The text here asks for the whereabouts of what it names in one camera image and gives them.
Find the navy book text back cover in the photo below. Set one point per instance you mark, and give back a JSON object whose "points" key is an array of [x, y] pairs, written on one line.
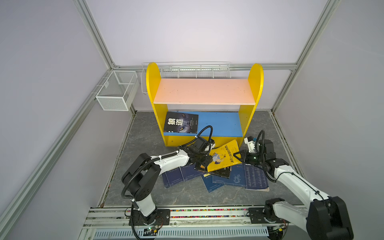
{"points": [[256, 179]]}

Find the black deer cover book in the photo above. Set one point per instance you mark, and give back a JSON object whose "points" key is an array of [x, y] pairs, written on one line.
{"points": [[224, 173]]}

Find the white mesh wire basket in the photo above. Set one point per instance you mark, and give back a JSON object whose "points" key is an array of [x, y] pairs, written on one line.
{"points": [[118, 91]]}

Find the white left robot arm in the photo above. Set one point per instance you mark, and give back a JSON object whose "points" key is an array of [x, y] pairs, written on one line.
{"points": [[139, 180]]}

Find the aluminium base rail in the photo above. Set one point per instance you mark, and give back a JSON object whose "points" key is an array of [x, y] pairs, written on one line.
{"points": [[198, 223]]}

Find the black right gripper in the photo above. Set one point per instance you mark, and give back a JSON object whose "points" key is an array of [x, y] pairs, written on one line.
{"points": [[243, 157]]}

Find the blue book white drawing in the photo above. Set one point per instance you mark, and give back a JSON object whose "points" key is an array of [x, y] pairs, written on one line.
{"points": [[237, 177]]}

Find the yellow wooden bookshelf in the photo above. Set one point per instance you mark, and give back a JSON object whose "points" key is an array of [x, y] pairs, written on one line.
{"points": [[227, 126]]}

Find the white wire rack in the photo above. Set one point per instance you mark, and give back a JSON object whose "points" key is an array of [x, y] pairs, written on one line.
{"points": [[195, 70]]}

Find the black wolf cover book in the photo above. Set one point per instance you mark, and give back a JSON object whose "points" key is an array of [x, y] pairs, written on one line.
{"points": [[177, 122]]}

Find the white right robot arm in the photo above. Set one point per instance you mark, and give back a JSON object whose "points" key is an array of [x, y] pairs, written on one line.
{"points": [[309, 198]]}

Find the navy book lower middle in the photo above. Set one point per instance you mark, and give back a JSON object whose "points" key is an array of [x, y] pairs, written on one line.
{"points": [[209, 184]]}

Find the yellow cartoon cover book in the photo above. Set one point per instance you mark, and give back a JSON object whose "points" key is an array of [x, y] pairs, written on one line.
{"points": [[223, 156]]}

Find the navy book yellow label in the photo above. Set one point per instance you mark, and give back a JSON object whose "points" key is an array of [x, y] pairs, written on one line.
{"points": [[189, 172]]}

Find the navy book leftmost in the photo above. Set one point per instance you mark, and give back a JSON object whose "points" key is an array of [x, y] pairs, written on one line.
{"points": [[165, 181]]}

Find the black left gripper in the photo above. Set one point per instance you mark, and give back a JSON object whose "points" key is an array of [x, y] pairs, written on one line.
{"points": [[208, 160]]}

